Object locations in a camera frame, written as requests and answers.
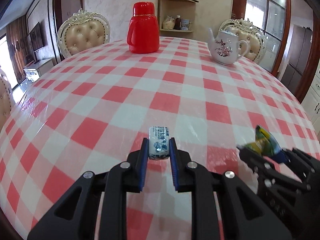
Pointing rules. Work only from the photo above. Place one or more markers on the small white blue candy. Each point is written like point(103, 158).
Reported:
point(158, 143)

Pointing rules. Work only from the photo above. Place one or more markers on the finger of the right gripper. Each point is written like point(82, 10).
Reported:
point(300, 163)

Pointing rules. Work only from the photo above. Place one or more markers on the beige tufted chair left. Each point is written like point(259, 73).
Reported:
point(6, 99)

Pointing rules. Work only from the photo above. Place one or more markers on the dark bottle on shelf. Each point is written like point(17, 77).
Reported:
point(177, 25)

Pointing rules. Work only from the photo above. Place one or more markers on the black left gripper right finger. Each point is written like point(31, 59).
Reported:
point(222, 205)

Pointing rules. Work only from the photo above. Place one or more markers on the red thermos jug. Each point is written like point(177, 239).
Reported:
point(143, 33)

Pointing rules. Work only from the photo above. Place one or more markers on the glass paned door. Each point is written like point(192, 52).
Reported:
point(272, 17)

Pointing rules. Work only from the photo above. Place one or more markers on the beige tufted chair back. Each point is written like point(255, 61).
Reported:
point(83, 30)

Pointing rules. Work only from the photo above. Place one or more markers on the white tv cabinet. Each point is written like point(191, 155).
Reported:
point(33, 71)

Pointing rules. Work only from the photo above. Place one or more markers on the red white checkered tablecloth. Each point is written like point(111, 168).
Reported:
point(94, 108)

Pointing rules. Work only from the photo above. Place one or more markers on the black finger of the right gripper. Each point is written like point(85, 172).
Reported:
point(257, 159)

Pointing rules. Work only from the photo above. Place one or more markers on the beige tufted chair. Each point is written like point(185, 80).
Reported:
point(6, 99)
point(246, 31)
point(83, 30)

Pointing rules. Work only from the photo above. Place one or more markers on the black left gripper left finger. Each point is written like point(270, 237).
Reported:
point(95, 202)

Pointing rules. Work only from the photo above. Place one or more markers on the wooden corner shelf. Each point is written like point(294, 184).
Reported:
point(171, 9)

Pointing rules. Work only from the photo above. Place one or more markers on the wall mounted television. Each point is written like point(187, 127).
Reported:
point(36, 37)

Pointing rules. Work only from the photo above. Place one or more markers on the white floral teapot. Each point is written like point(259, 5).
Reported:
point(226, 48)

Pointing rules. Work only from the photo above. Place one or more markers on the white drawer cabinet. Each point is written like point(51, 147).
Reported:
point(311, 101)

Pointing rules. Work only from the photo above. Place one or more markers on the green yellow snack packet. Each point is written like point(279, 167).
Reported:
point(265, 144)

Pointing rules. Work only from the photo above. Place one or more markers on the beige tufted chair right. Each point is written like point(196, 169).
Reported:
point(246, 31)

